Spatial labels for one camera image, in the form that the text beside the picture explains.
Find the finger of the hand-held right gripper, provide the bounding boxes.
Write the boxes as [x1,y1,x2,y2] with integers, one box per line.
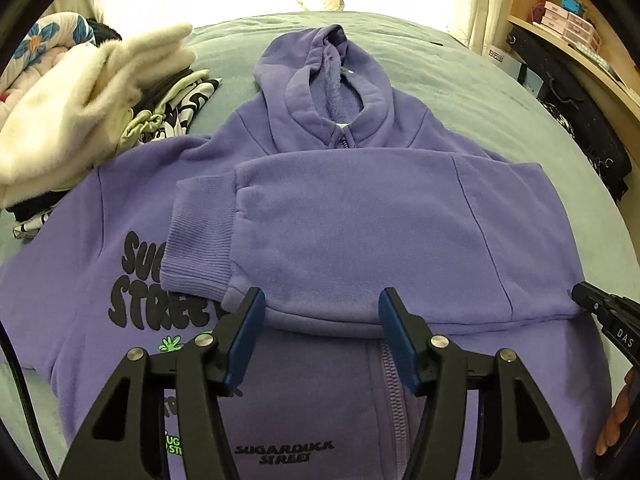
[570,282,617,332]

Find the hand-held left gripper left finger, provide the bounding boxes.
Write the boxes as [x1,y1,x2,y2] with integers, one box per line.
[59,286,267,480]

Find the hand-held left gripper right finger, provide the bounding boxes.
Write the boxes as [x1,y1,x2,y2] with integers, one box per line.
[378,286,583,480]

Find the purple zip hoodie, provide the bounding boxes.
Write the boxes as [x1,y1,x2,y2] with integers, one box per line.
[0,24,618,480]

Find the person's right hand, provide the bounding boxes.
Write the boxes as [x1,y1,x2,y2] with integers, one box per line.
[595,367,640,457]

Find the black bag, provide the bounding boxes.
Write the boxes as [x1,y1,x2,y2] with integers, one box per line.
[505,25,633,201]

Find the black white floral cloth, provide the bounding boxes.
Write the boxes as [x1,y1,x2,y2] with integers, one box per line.
[542,100,601,171]

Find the light blue box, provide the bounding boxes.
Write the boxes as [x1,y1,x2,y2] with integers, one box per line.
[520,67,543,98]

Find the white papers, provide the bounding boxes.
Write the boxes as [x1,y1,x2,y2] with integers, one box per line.
[575,42,626,83]

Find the black white patterned garment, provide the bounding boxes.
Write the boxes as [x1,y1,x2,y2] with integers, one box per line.
[12,70,223,241]

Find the white cardboard box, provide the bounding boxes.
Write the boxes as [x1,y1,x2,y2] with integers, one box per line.
[482,47,528,86]

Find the wooden shelf unit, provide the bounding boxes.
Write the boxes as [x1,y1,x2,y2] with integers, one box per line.
[507,0,640,111]

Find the stack of pink boxes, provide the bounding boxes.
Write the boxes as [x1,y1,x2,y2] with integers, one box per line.
[542,0,598,48]

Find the cream fluffy garment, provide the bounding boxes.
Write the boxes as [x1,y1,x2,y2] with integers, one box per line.
[0,22,196,206]

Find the beige leaf-print curtain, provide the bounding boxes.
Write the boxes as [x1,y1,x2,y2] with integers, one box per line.
[320,0,522,56]

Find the black fuzzy cloth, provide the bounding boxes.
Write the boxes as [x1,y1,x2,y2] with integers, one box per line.
[87,20,123,46]

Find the floral quilt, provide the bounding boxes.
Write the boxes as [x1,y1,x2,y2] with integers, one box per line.
[0,10,98,111]

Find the black cable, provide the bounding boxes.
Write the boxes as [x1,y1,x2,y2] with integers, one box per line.
[0,320,43,480]

